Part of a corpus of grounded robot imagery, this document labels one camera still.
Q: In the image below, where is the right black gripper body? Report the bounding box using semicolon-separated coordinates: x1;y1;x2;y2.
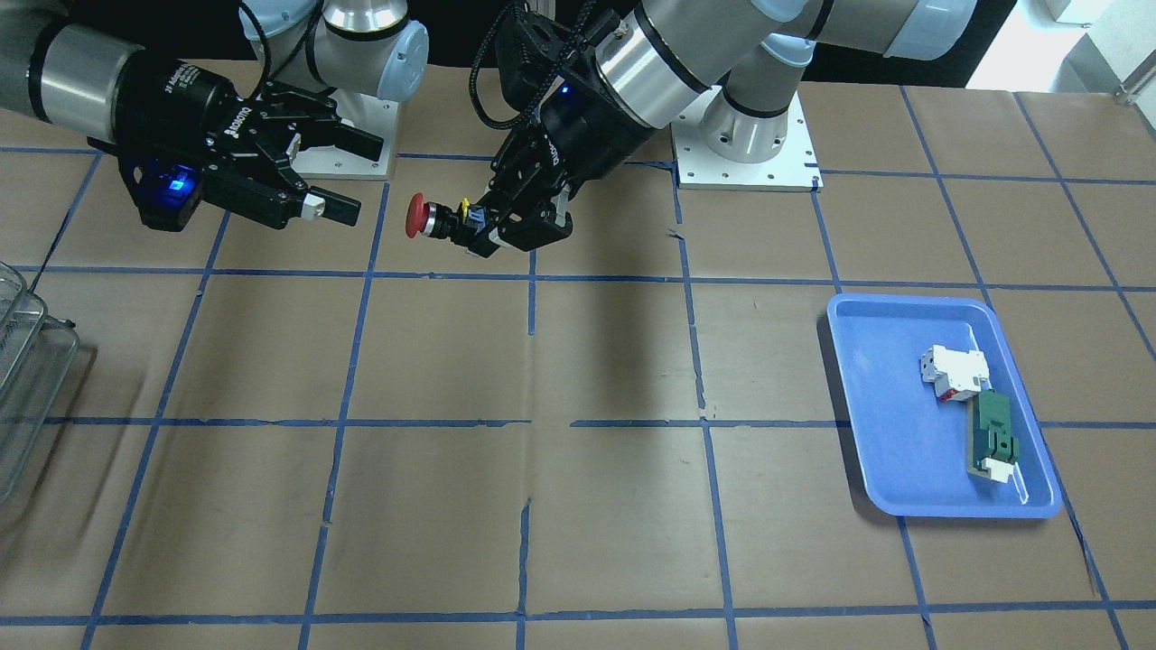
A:
86;59;244;173

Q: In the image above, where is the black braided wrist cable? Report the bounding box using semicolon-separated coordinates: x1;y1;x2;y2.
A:
468;0;601;132

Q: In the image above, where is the blue plastic tray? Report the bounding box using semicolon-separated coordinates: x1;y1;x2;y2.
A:
827;291;1062;519

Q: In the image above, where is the wire mesh shelf rack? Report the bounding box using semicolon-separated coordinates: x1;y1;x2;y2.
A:
1;264;79;502

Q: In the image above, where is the green relay module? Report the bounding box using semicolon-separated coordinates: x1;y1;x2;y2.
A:
966;387;1020;483

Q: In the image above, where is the red emergency stop button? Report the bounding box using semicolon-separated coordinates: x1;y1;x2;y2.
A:
403;192;494;248

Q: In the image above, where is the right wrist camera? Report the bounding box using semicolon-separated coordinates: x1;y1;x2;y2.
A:
118;156;203;232

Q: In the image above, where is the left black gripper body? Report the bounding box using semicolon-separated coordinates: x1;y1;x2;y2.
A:
488;54;657;217

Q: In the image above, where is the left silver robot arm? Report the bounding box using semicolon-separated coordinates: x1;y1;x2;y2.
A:
410;1;975;256

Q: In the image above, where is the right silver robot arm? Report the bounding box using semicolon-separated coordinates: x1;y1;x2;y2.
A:
3;1;429;232

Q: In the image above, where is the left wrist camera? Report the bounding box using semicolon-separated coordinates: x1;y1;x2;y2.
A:
494;8;575;111

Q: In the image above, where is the white circuit breaker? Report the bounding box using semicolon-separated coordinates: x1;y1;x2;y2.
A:
919;345;990;402

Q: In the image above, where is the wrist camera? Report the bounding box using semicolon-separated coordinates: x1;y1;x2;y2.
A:
118;156;203;232
494;8;575;111

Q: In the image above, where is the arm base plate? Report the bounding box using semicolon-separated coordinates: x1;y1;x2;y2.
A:
271;86;400;180
670;87;825;192

